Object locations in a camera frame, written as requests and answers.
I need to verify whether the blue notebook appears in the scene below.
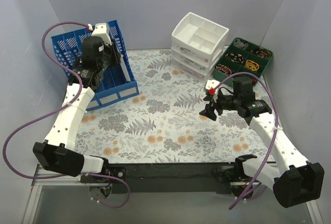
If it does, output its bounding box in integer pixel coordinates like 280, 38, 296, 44
110, 27, 132, 84

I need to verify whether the blue plastic file rack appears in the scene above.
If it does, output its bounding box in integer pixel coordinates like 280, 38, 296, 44
51, 20, 139, 111

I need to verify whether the aluminium frame rail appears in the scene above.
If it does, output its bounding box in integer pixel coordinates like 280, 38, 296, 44
23, 163, 323, 223

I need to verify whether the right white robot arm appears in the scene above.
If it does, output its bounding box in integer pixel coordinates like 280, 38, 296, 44
199, 72, 324, 208

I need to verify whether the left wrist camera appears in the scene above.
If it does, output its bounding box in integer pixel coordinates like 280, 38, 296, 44
87, 23, 113, 46

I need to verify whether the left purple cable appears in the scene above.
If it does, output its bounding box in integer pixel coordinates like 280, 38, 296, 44
2, 21, 131, 208

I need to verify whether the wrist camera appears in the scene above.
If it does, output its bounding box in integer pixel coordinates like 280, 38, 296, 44
205, 79, 220, 97
87, 23, 113, 46

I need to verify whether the green compartment tray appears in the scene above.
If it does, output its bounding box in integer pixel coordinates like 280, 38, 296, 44
212, 37, 274, 82

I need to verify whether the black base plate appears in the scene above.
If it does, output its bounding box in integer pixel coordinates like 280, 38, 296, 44
80, 162, 267, 195

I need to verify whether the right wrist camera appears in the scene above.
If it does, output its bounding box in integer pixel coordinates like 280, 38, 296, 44
205, 79, 220, 97

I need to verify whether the white drawer organizer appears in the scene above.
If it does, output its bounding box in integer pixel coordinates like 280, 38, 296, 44
171, 12, 229, 82

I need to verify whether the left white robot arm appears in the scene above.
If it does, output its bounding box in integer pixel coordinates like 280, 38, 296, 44
33, 35, 121, 183

